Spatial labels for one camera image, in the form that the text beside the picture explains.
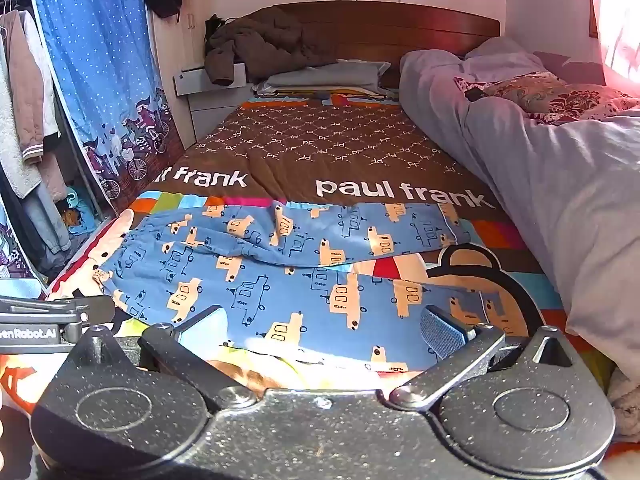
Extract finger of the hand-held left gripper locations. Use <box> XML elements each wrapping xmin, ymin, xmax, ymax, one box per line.
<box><xmin>0</xmin><ymin>295</ymin><xmax>117</xmax><ymax>323</ymax></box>

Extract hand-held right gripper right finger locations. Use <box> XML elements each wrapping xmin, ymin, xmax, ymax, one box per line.
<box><xmin>387</xmin><ymin>308</ymin><xmax>576</xmax><ymax>410</ymax></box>

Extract brown hanging cardigan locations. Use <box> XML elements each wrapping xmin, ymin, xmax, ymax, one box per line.
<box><xmin>0</xmin><ymin>9</ymin><xmax>62</xmax><ymax>163</ymax></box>

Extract pink curtain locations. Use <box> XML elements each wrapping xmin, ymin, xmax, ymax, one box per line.
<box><xmin>587</xmin><ymin>0</ymin><xmax>640</xmax><ymax>92</ymax></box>

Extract wooden headboard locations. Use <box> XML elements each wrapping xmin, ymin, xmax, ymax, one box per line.
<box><xmin>272</xmin><ymin>1</ymin><xmax>502</xmax><ymax>77</ymax></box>

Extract white fluffy cloth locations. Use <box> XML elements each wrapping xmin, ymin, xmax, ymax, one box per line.
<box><xmin>606</xmin><ymin>364</ymin><xmax>640</xmax><ymax>444</ymax></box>

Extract floral pillow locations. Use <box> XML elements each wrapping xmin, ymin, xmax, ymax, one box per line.
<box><xmin>452</xmin><ymin>71</ymin><xmax>640</xmax><ymax>126</ymax></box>

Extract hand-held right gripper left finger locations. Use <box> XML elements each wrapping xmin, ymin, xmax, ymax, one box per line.
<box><xmin>70</xmin><ymin>306</ymin><xmax>261</xmax><ymax>410</ymax></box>

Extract blue car print pants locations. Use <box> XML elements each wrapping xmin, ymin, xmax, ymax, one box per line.
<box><xmin>92</xmin><ymin>200</ymin><xmax>507</xmax><ymax>377</ymax></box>

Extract teal printed cloth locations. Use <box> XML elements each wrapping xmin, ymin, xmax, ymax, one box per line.
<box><xmin>60</xmin><ymin>185</ymin><xmax>103</xmax><ymax>237</ymax></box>

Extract grey pillow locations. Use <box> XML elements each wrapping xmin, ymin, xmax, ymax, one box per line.
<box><xmin>398</xmin><ymin>37</ymin><xmax>640</xmax><ymax>352</ymax></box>

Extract white fleece garment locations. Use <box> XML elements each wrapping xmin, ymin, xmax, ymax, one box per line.
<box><xmin>0</xmin><ymin>50</ymin><xmax>47</xmax><ymax>201</ymax></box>

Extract brown colourful printed blanket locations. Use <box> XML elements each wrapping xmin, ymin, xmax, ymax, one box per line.
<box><xmin>0</xmin><ymin>92</ymin><xmax>621</xmax><ymax>411</ymax></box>

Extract grey hanging pants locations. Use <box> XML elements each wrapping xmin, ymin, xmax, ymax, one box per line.
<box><xmin>19</xmin><ymin>187</ymin><xmax>73</xmax><ymax>257</ymax></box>

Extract folded grey cloth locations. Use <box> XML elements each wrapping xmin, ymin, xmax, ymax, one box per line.
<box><xmin>252</xmin><ymin>60</ymin><xmax>399</xmax><ymax>99</ymax></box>

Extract brown jacket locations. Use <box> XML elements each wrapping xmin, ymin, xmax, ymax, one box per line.
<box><xmin>204</xmin><ymin>9</ymin><xmax>343</xmax><ymax>87</ymax></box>

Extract white bedside cabinet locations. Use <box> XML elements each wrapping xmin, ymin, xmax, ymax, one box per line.
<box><xmin>173</xmin><ymin>57</ymin><xmax>257</xmax><ymax>147</ymax></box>

